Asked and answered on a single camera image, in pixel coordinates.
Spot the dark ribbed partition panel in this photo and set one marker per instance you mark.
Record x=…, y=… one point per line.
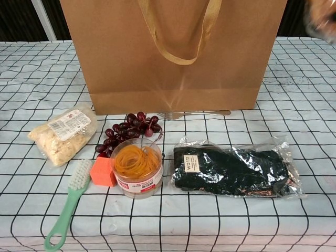
x=55, y=13
x=291, y=18
x=15, y=18

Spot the orange cube block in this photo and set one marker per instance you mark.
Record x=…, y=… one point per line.
x=101, y=173

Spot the silver metal fork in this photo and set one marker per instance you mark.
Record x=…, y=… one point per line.
x=183, y=114

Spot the clear rubber band jar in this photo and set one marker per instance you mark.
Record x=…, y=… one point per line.
x=136, y=181

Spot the brown paper bag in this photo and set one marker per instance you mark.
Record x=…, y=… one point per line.
x=126, y=65

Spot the packaged black gloves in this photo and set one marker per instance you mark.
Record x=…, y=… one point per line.
x=231, y=170

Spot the packaged white snack bag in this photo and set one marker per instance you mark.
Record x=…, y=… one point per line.
x=60, y=141

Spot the checked white tablecloth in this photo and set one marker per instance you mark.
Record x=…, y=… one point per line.
x=183, y=223

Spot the white partition post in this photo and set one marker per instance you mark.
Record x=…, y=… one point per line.
x=46, y=21

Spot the dark red grape bunch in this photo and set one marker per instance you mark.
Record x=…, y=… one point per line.
x=131, y=128

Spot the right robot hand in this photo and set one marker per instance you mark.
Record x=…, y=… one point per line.
x=329, y=31

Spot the packaged bread roll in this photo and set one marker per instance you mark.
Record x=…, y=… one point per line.
x=317, y=9

